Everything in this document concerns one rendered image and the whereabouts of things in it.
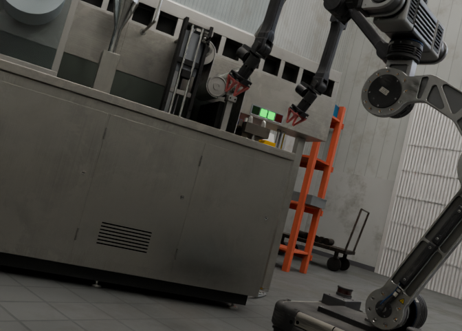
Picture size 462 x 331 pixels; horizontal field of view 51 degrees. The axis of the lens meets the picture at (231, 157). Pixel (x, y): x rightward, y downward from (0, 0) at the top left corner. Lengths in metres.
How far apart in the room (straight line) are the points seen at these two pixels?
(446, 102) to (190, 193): 1.26
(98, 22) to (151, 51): 0.34
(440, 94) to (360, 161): 7.36
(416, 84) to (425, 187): 6.71
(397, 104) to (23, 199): 1.62
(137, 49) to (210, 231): 1.20
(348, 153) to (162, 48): 6.72
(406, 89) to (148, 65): 1.63
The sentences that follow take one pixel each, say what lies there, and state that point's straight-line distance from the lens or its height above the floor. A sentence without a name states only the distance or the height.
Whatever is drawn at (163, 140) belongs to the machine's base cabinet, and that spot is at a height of 0.76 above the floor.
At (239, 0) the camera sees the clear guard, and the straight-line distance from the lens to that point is 3.20.
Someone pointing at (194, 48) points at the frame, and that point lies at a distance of 2.68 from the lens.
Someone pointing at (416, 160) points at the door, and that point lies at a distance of 8.79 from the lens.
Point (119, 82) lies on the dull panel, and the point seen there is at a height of 1.07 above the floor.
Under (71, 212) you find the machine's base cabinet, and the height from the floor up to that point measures 0.33.
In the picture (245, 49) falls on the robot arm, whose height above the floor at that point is 1.25.
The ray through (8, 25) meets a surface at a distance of 2.43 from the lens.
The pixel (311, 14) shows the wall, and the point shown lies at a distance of 9.12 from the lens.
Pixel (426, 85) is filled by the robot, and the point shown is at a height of 1.16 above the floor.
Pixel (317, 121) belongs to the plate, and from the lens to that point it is 3.50.
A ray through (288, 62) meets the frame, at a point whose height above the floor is 1.58.
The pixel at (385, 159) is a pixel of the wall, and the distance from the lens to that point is 9.06.
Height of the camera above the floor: 0.57
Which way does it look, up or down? 5 degrees up
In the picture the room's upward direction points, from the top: 15 degrees clockwise
